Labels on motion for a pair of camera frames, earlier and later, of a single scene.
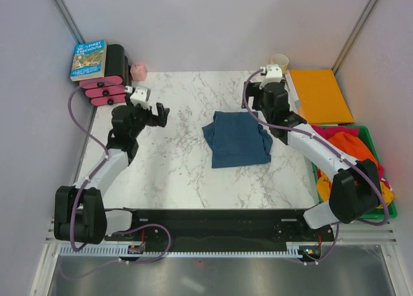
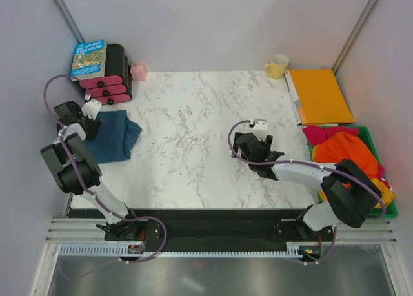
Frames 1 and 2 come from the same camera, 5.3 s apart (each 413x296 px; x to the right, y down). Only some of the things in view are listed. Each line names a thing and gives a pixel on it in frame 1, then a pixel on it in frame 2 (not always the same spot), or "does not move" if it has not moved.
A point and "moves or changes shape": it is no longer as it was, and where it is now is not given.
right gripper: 253,89 -> 266,143
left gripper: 159,120 -> 91,132
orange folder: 319,97 does not move
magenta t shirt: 326,131 does not move
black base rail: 222,227 does not move
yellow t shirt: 323,186 does not move
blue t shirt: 237,138 moves or changes shape
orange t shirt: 352,146 does not move
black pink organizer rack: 111,91 does not move
